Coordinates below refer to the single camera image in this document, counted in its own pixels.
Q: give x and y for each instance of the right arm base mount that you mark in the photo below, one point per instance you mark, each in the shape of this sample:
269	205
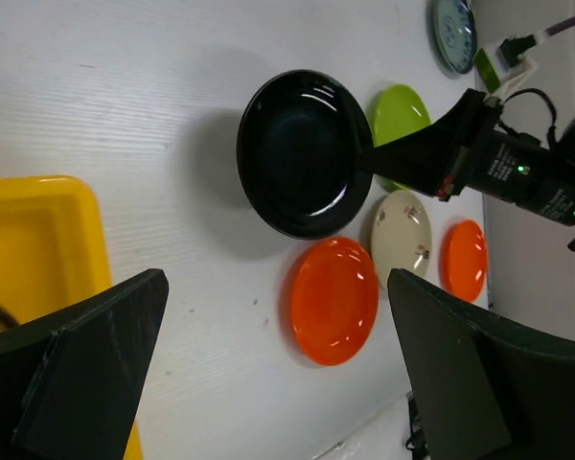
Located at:
416	442

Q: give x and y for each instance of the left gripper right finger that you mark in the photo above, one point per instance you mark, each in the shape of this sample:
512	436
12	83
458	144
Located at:
486	386

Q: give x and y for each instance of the cream floral plate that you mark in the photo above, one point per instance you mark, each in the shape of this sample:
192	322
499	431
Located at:
401	236

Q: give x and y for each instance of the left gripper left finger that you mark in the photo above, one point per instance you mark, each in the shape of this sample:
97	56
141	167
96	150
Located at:
71	381

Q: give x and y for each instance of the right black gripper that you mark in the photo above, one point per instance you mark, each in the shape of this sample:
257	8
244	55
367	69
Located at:
472	147

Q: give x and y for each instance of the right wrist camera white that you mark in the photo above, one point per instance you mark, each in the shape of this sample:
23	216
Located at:
504	67

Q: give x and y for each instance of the yellow plastic bin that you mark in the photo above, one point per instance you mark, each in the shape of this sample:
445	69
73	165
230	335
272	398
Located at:
52	253

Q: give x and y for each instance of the black glossy plate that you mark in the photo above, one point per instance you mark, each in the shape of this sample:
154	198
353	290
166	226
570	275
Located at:
297	145

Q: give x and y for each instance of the green plate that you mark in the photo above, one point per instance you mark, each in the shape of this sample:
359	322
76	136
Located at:
397	112

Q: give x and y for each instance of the blue white porcelain plate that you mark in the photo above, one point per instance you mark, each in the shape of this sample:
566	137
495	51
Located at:
455	33

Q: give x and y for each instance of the orange plate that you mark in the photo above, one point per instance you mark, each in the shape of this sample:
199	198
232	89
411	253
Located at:
333	300
464	260

